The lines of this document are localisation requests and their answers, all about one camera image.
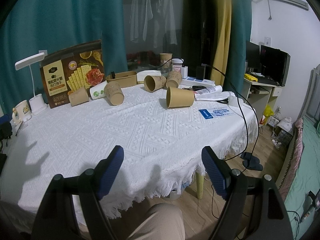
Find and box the white cartoon mug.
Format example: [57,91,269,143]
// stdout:
[12,100,32,124]

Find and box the brown cracker box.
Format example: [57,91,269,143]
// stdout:
[40,40,105,108]

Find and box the white green paper cup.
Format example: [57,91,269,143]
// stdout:
[89,81,107,100]

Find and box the white desk lamp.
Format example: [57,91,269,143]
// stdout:
[15,50,48,115]

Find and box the brown oval paper container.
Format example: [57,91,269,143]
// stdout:
[106,71,137,88]

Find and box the black monitor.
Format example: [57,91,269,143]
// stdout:
[246,41,291,87]

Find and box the teal curtain right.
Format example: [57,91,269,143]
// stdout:
[223,0,252,94]

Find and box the white side desk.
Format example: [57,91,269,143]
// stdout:
[241,78,283,121]

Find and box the brown paper cup front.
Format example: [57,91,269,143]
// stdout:
[166,87,194,108]

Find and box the papers stack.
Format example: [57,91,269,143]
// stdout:
[181,77,235,101]

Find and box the blue white leaflet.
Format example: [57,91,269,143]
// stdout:
[199,108,234,120]

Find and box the brown paper cup back right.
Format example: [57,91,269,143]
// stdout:
[166,71,182,88]

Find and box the green bed sheet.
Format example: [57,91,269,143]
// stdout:
[280,118,319,239]

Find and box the white knitted tablecloth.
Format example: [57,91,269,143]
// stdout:
[0,83,259,219]

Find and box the teal curtain left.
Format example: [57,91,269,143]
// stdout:
[1,0,127,114]

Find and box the teal curtain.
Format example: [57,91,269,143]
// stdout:
[223,0,252,94]
[1,0,127,114]

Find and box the black cable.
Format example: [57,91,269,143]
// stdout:
[150,57,261,173]

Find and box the brown paper cup middle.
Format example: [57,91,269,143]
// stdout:
[144,75,167,93]

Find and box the brown paper cup by box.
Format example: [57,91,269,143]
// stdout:
[68,87,89,107]

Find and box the yellow curtain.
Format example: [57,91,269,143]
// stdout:
[213,0,232,74]

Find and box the beige trouser leg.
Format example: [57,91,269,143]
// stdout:
[127,203,185,239]

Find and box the brown paper cup left centre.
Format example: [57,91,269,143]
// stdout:
[104,81,124,106]

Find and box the upright paper cup at window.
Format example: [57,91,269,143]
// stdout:
[160,53,172,73]

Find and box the brown paper cup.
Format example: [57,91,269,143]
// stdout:
[68,87,89,107]
[144,75,167,93]
[104,81,124,106]
[166,71,182,88]
[166,87,194,108]

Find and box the white lidded jar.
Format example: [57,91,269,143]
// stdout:
[171,58,184,73]

